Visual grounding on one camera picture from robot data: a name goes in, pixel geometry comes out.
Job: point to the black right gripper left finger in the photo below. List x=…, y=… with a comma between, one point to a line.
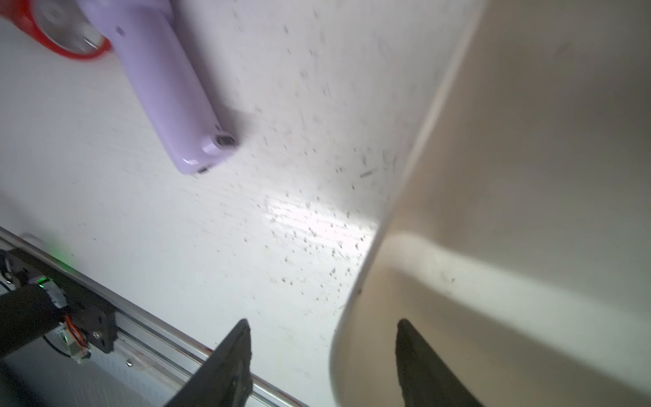
x=225, y=378

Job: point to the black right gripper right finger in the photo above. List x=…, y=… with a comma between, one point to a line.
x=424, y=378

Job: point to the cream plastic storage tray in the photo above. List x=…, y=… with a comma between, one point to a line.
x=518, y=242

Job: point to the large purple flashlight yellow rim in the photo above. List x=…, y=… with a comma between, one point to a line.
x=163, y=80

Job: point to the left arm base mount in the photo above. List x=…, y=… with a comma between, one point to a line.
x=41, y=298

